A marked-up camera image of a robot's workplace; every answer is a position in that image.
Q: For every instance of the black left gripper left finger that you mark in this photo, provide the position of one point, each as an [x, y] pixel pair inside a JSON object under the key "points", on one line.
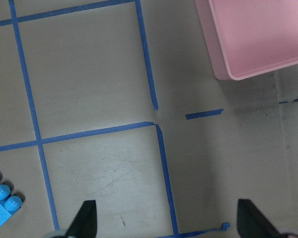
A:
{"points": [[84, 224]]}

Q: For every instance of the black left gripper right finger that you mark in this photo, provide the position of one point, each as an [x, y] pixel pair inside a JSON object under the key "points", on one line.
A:
{"points": [[251, 223]]}

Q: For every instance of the pink plastic box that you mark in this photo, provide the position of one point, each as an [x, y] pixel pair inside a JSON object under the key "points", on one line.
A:
{"points": [[246, 38]]}

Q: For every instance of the blue toy block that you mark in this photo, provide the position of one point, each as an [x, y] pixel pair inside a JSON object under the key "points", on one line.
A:
{"points": [[9, 204]]}

